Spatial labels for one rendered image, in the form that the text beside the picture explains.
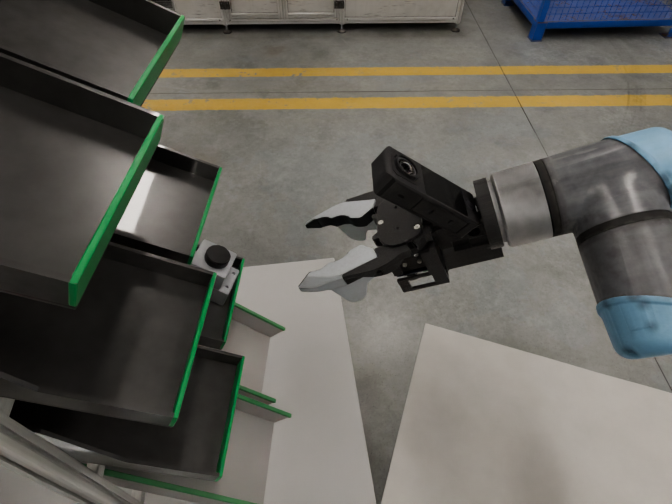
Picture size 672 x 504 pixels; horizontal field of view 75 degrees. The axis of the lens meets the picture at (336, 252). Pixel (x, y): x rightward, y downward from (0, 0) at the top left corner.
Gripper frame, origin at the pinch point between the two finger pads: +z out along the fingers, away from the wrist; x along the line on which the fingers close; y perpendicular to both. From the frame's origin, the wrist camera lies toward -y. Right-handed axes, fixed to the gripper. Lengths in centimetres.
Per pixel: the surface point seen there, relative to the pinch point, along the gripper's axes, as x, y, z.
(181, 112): 232, 72, 157
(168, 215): -0.8, -10.8, 10.2
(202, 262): 1.0, -1.7, 13.5
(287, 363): 8.1, 37.8, 25.2
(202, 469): -20.3, 6.1, 13.5
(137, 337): -14.9, -10.5, 8.5
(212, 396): -12.8, 5.6, 13.9
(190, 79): 277, 70, 161
